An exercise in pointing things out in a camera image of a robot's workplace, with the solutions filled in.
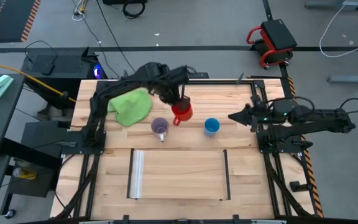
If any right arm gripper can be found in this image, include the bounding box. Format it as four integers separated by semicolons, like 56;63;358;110
227;104;261;133

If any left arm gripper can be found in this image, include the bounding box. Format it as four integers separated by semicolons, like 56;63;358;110
153;81;191;110

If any red mug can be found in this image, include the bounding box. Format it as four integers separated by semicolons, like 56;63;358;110
171;98;194;126

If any blue cup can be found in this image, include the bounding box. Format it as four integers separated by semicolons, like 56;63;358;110
204;118;221;137

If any purple mug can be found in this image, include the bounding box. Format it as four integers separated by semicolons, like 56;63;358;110
150;117;170;143

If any black power strip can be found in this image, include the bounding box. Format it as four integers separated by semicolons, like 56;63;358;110
186;72;210;80

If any green cloth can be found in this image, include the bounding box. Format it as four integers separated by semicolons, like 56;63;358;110
107;87;154;128

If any clear tray with black edges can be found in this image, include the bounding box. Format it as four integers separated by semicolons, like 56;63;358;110
126;148;231;201

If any clear plastic strip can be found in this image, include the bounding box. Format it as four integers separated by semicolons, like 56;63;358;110
129;150;145;199

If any black clamp knob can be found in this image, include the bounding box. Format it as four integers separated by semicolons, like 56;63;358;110
290;180;314;193

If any red and black rolling stool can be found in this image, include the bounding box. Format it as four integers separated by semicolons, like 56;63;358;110
246;19;298;70

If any orange black hazard tape strip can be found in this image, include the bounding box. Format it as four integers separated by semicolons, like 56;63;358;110
287;77;324;218

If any grey table foot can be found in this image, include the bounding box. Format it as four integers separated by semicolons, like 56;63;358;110
305;0;358;11
327;65;358;85

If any black computer tower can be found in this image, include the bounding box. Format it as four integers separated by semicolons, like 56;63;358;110
21;46;108;93

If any small black box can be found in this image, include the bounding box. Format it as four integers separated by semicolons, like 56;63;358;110
41;63;56;77

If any black low cart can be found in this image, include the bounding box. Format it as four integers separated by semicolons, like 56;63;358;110
7;120;62;198

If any yellow bottle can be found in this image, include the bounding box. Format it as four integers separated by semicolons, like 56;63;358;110
12;167;38;181

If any mint green stapler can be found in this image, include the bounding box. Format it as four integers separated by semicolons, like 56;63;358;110
0;74;14;99

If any black orange-striped floor mat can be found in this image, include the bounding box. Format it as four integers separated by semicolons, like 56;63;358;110
0;0;42;44

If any black aluminium table frame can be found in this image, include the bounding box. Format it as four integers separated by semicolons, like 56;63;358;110
54;79;319;224

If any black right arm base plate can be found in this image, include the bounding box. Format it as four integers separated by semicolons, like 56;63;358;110
256;129;304;154

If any black floor cable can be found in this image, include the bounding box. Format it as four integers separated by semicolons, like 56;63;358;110
96;0;136;73

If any black coiled cable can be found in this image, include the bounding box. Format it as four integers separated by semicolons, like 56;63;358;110
122;1;147;19

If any white floor cable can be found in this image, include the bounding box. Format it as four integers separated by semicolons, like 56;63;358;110
318;0;358;58

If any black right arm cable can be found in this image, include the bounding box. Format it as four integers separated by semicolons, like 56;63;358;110
339;98;358;114

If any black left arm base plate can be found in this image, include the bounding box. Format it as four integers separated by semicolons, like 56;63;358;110
61;130;107;156

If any white cable bundle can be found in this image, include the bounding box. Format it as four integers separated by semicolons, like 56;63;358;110
71;0;89;22

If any thick yellow floor cable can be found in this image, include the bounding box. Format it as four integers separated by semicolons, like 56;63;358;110
0;59;76;103

